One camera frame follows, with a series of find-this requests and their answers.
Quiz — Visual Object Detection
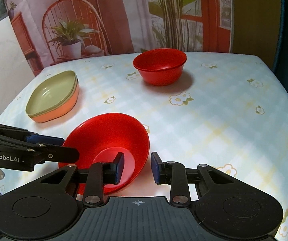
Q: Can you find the red bowl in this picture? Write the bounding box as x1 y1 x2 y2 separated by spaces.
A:
134 53 188 86
133 49 187 71
58 113 150 195

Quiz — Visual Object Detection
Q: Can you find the orange square plate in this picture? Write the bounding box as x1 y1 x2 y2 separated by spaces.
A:
31 82 80 124

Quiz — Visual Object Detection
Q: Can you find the green square plate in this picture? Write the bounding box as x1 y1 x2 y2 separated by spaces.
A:
27 77 79 118
25 70 77 117

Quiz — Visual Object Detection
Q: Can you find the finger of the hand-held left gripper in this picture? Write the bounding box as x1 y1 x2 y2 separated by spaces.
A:
0 136 80 162
0 121 65 146

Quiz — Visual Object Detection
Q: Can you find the printed room-scene wall cloth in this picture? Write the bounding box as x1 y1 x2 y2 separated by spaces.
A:
7 0 235 77

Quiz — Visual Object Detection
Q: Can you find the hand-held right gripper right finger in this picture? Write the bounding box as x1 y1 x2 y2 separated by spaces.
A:
150 152 237 206

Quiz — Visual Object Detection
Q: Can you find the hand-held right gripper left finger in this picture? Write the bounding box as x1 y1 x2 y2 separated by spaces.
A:
40 152 126 206

